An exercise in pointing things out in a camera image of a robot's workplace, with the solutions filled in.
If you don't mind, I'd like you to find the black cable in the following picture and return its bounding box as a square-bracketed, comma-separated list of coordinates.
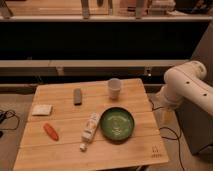
[148, 98, 186, 171]
[0, 109, 21, 138]

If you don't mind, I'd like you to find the green bowl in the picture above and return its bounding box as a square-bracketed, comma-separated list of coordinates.
[100, 107, 135, 142]

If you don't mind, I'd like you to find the black cable left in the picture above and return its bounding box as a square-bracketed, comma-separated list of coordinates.
[0, 109, 21, 138]

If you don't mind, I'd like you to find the white tube bottle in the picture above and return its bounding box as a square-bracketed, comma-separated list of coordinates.
[80, 113, 100, 152]

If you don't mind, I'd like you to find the wooden folding table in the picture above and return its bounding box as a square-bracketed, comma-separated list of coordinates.
[13, 79, 168, 171]

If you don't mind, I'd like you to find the white plastic cup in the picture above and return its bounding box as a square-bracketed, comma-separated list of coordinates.
[107, 78, 121, 100]

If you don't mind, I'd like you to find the black cable right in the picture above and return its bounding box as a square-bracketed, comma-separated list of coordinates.
[148, 98, 186, 171]

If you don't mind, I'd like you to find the grey cabinet right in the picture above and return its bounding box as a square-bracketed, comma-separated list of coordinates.
[176, 30, 213, 155]

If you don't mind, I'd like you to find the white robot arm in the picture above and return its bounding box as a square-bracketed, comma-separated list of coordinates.
[157, 60, 213, 117]

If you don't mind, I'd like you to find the grey rectangular block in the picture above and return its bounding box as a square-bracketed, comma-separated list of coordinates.
[73, 88, 82, 105]

